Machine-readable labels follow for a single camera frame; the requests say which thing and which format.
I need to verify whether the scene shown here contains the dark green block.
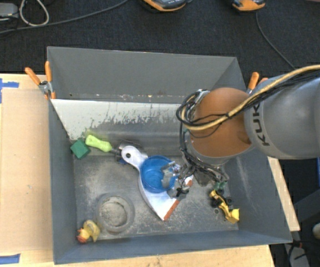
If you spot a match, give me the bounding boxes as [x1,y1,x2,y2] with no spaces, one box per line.
[70,138,91,160]

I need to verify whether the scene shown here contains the yellow rubber duck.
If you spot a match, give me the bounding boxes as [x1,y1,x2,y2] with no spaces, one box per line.
[76,219,101,244]

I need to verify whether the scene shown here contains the grey metal bin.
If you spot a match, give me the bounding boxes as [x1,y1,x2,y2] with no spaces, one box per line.
[46,46,294,265]

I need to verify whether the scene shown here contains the blue plastic cup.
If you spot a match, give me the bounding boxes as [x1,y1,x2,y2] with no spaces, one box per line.
[139,155,179,194]

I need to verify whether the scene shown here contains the black cylinder on white bracket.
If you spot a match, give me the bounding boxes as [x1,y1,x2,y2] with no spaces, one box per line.
[171,176,195,199]

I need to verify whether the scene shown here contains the yellow toy vehicle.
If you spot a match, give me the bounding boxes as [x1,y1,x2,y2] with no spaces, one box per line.
[209,189,241,225]

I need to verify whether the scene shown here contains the brown cardboard board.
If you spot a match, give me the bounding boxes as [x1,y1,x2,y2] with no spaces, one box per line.
[0,87,55,255]

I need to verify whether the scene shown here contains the white dustpan with red edge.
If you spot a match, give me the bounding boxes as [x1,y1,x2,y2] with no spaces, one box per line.
[120,145,194,222]

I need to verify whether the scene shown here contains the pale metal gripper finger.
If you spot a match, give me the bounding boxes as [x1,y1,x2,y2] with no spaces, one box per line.
[161,173,178,189]
[161,161,181,175]

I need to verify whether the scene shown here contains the green-handled metal tool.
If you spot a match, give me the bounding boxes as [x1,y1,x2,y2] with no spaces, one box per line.
[85,134,146,165]

